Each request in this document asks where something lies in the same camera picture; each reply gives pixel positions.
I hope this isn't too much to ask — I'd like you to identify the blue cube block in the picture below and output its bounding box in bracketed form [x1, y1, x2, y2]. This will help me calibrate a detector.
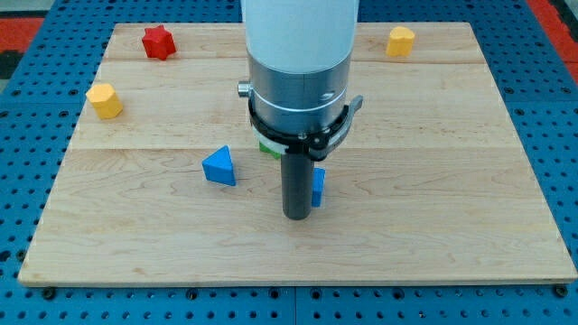
[312, 167, 326, 208]

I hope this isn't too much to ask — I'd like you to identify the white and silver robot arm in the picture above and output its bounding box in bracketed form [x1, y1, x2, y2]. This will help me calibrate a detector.
[241, 0, 359, 135]

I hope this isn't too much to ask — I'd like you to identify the wooden board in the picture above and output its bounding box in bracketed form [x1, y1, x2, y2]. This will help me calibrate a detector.
[18, 23, 577, 287]

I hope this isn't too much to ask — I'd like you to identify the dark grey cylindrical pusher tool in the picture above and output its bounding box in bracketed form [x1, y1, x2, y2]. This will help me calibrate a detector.
[281, 153, 314, 220]

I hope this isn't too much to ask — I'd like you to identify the green block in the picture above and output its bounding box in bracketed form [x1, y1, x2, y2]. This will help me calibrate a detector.
[259, 143, 281, 160]

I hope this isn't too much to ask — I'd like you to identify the blue triangular prism block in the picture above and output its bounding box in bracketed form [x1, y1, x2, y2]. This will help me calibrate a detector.
[201, 145, 236, 186]

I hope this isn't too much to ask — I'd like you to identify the yellow heart block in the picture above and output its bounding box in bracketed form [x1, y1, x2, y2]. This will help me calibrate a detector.
[386, 26, 415, 57]

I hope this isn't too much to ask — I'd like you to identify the red star block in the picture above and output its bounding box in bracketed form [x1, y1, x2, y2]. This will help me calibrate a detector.
[142, 24, 176, 60]

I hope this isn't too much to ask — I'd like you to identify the yellow hexagon block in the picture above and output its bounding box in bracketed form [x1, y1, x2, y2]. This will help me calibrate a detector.
[86, 83, 124, 119]

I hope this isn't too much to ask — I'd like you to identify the black clamp ring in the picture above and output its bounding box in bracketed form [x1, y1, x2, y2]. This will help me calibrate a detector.
[247, 95, 364, 163]

